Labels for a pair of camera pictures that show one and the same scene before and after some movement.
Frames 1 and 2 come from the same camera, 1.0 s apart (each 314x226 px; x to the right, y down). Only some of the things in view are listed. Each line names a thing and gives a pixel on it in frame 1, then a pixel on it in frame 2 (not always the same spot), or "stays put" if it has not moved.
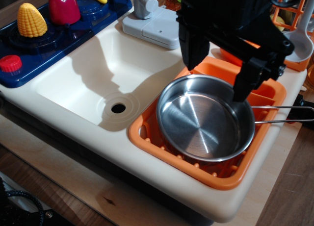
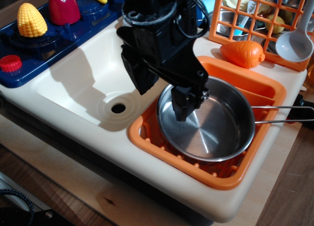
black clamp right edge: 302,113 stays put
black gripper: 246,15 to 162,25
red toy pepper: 63,8 stays put
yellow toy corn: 30,23 stays put
